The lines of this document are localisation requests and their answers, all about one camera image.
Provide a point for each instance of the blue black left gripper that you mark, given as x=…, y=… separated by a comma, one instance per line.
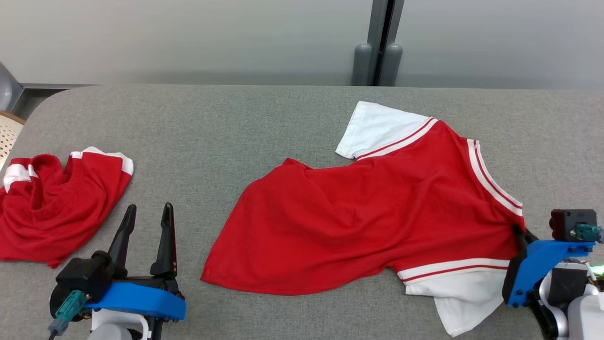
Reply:
x=141, y=300

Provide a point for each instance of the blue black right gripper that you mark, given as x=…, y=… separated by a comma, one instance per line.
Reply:
x=533, y=269

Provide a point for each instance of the red shorts with white band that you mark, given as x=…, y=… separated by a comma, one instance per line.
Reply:
x=56, y=208

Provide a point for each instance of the red white Bulls jersey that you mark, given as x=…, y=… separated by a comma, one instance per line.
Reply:
x=354, y=212

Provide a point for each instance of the beige woven laundry basket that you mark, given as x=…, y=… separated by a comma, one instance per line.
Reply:
x=9, y=139

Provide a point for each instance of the grey rounded panel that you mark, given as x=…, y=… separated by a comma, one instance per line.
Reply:
x=7, y=89

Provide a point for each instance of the grey cylinder door stop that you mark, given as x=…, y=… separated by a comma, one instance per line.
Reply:
x=361, y=66
x=391, y=66

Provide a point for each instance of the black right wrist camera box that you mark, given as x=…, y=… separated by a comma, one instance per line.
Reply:
x=568, y=224

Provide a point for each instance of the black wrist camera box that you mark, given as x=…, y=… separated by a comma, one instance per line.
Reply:
x=568, y=224
x=85, y=276

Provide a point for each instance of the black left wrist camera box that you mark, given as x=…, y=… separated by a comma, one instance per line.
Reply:
x=85, y=276

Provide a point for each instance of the grey metal door post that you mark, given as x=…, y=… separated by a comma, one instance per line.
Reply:
x=380, y=23

